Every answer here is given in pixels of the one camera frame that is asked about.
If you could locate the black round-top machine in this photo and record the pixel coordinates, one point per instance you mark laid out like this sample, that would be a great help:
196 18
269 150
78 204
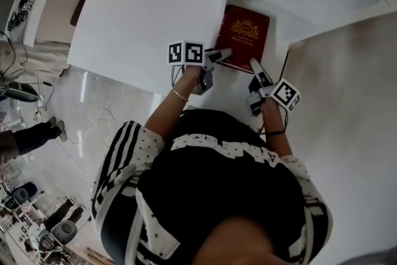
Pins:
64 231
24 92

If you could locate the person's right forearm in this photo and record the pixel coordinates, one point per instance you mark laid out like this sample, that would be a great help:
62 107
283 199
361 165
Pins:
276 142

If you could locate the white low cabinet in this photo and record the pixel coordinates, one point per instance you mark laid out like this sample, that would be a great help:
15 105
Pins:
52 18

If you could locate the black and white patterned shirt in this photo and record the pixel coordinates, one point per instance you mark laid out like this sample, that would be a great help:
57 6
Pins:
217 189

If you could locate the black wrist band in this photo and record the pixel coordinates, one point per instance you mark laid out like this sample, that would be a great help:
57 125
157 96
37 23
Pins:
276 132

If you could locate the maroon hardcover book gold print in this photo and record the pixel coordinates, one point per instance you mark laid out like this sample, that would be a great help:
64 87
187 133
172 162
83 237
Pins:
243 37

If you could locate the white cabinet desk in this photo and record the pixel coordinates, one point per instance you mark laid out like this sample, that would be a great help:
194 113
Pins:
139 25

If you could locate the brown wooden panel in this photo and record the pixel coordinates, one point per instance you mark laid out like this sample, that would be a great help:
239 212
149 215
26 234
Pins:
77 12

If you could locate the idle hand-held gripper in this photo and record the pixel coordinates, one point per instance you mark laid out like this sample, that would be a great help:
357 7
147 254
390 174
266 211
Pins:
24 7

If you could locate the beige fabric cover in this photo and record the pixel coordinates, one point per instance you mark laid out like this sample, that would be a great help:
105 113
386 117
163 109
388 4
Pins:
40 59

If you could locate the person's left forearm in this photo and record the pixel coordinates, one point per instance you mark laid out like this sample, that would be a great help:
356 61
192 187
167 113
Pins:
170 111

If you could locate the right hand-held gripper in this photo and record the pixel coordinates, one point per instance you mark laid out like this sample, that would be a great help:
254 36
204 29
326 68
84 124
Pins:
285 94

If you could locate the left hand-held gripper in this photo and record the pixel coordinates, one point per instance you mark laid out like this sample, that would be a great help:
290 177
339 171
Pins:
186 52

